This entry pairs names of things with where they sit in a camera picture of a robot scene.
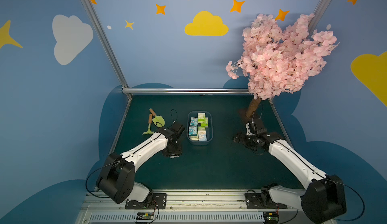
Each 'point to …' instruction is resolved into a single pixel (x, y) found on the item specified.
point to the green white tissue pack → (201, 118)
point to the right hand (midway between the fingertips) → (240, 138)
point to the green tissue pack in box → (205, 125)
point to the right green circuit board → (270, 217)
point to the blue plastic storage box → (203, 139)
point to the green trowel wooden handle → (158, 119)
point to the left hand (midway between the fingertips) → (177, 151)
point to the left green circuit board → (145, 216)
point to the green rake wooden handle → (150, 121)
